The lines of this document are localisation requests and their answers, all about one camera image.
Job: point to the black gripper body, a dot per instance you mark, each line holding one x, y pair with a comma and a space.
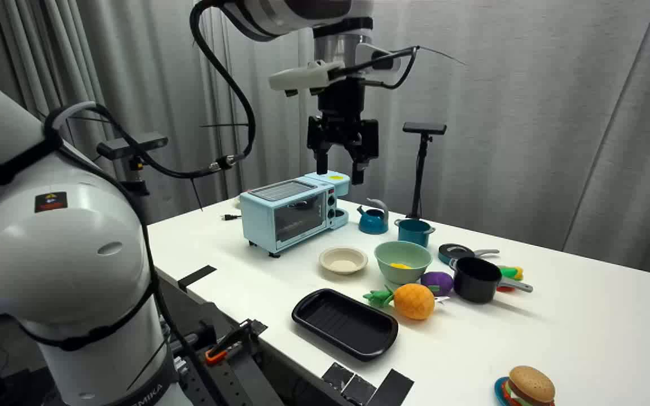
343, 114

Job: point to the yellow toy fries pile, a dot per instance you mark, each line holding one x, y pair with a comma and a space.
401, 265

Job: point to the green bowl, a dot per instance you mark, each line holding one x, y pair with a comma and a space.
405, 275

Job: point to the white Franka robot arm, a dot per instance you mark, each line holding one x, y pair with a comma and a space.
62, 248

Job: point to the cream white plate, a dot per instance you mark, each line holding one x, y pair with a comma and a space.
343, 260

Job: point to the small blue plate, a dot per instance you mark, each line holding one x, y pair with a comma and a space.
498, 391

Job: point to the teal toy kettle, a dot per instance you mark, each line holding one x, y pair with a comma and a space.
373, 222

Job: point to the black stand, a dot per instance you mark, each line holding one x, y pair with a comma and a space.
419, 172

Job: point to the light blue toy oven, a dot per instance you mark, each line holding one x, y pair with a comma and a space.
287, 215

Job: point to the teal toy pot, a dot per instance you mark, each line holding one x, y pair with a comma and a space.
415, 232

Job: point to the purple toy eggplant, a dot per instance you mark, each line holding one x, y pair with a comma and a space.
439, 282

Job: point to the orange toy pineapple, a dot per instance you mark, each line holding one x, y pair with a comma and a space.
414, 303

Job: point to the black ridged tray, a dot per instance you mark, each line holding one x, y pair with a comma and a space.
343, 324

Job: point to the black mug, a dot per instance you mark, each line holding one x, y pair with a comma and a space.
476, 282

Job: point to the grey curtain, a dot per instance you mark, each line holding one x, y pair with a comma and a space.
529, 114

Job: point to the green yellow toy vegetable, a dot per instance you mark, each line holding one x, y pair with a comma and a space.
510, 271

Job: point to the silver toy utensil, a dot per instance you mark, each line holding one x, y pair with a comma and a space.
517, 287

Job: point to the toy burger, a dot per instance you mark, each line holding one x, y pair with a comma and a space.
529, 387

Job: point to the black table edge bracket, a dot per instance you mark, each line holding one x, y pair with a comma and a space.
196, 275

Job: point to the black camera on stand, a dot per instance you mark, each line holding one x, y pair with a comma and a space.
133, 145

